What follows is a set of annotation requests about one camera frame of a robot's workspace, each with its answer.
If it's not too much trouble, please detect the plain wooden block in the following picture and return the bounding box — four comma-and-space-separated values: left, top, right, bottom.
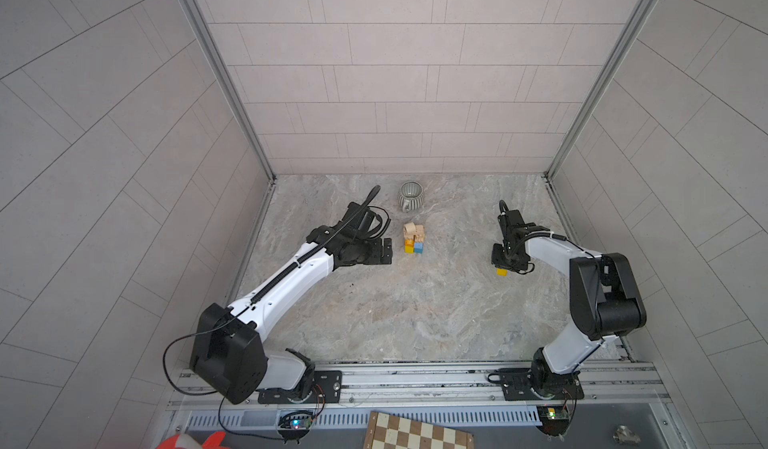
404, 224, 426, 243

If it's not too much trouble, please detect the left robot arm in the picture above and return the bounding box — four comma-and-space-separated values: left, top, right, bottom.
190, 202, 393, 404

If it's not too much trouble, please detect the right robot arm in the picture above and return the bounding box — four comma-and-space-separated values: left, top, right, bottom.
487, 200, 647, 401

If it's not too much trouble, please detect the ribbed silver cup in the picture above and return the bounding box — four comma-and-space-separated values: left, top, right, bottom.
398, 181, 424, 212

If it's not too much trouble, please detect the right circuit board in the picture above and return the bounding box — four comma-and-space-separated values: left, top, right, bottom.
536, 405, 572, 437

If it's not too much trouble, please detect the checkered chess board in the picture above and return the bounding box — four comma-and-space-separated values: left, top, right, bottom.
363, 411, 475, 449

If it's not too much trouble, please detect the left green circuit board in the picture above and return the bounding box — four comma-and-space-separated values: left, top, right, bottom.
277, 410, 315, 441

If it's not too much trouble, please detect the small metal fitting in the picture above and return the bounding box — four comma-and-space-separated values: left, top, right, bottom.
613, 425, 642, 446

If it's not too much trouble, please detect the red white object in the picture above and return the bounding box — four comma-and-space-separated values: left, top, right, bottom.
156, 431, 227, 449

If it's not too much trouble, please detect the black corrugated cable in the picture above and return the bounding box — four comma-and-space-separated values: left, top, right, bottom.
248, 185, 382, 306

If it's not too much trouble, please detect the aluminium mounting rail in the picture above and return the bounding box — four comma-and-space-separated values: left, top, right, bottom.
167, 361, 670, 414

